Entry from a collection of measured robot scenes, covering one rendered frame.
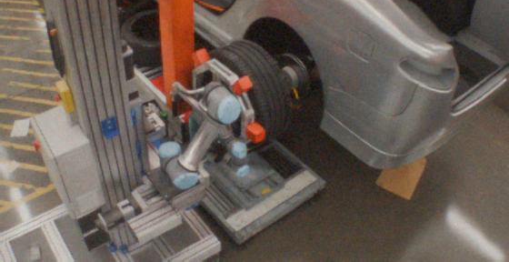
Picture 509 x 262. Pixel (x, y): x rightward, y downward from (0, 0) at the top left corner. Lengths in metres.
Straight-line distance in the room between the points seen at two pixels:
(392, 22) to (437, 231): 1.83
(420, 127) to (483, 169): 1.79
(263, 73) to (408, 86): 0.86
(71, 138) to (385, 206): 2.36
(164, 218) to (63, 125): 0.71
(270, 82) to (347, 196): 1.28
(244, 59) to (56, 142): 1.18
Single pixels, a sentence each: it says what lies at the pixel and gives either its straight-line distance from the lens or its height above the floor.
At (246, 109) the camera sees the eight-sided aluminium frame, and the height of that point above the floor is 0.98.
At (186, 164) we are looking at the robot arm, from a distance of 2.35.
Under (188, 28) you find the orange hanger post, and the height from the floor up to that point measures 1.20.
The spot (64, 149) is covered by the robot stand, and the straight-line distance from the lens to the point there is 2.31.
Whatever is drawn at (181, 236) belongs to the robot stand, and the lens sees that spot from 3.14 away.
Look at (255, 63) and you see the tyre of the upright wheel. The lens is 2.83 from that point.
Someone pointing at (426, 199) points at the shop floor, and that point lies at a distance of 3.89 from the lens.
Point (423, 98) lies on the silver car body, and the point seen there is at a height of 1.35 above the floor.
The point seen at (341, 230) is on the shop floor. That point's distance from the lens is 3.50.
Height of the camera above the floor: 2.80
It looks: 42 degrees down
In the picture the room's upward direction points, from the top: 4 degrees clockwise
